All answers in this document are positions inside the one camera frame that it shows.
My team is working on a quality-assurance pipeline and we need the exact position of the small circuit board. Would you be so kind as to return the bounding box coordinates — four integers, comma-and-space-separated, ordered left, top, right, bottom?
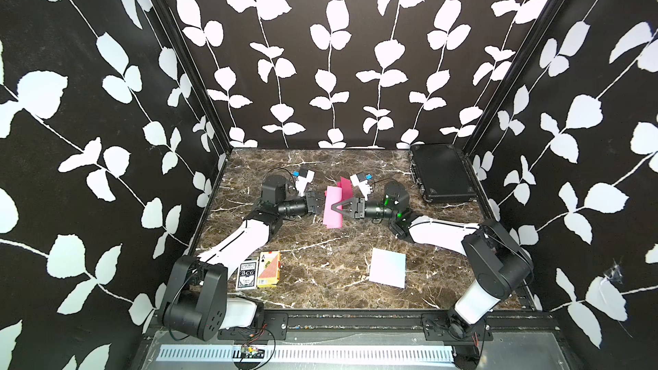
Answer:
237, 344, 267, 361

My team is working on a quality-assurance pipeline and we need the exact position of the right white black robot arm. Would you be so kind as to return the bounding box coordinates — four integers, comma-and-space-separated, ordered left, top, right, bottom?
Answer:
331, 181, 534, 332

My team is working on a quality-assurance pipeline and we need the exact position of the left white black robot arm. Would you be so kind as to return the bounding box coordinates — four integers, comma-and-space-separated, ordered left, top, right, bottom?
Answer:
158, 175, 326, 341

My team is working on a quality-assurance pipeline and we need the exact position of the black white card deck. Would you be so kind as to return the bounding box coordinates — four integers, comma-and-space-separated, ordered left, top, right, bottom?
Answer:
236, 260, 259, 291

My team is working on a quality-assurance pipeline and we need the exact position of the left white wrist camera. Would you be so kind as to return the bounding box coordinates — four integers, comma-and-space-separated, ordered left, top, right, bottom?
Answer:
293, 168, 315, 197

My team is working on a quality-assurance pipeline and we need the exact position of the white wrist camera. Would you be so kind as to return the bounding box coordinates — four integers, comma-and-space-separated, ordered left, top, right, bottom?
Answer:
350, 172, 373, 200
293, 168, 315, 197

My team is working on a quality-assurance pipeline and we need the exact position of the black front mounting rail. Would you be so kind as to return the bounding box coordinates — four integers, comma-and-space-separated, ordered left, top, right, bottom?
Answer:
143, 309, 561, 343

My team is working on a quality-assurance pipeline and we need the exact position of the black carrying case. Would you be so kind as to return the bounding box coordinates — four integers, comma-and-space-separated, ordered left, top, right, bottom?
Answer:
410, 144, 476, 203

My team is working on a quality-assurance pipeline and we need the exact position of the white perforated strip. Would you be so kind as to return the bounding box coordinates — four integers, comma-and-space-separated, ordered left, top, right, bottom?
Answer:
156, 344, 455, 366

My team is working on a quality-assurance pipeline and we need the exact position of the pink square paper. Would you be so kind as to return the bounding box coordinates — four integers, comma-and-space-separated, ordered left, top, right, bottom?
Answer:
337, 177, 354, 200
322, 186, 344, 230

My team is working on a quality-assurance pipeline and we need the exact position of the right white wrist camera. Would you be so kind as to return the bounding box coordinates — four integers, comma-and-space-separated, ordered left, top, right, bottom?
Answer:
350, 172, 373, 200

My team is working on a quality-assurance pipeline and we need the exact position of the yellow red card box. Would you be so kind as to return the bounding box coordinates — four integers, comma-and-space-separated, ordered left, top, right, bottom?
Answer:
256, 251, 281, 289

